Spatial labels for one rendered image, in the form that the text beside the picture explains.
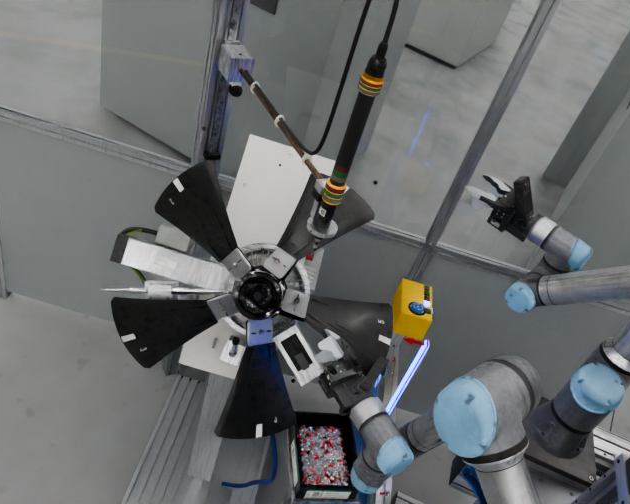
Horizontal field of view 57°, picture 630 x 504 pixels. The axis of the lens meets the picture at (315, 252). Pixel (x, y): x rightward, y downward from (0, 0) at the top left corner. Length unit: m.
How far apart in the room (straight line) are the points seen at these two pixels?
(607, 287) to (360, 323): 0.58
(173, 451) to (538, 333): 1.52
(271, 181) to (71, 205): 1.04
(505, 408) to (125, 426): 1.85
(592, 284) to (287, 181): 0.84
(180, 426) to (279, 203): 1.18
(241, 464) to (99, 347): 0.87
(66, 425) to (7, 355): 0.44
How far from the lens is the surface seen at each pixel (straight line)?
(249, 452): 2.49
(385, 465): 1.26
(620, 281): 1.44
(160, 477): 2.42
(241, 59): 1.68
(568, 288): 1.49
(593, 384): 1.59
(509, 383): 1.05
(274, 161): 1.70
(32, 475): 2.51
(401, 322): 1.76
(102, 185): 2.37
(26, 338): 2.89
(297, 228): 1.48
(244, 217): 1.69
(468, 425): 1.01
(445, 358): 2.59
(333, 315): 1.46
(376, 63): 1.10
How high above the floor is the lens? 2.20
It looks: 38 degrees down
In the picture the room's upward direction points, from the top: 19 degrees clockwise
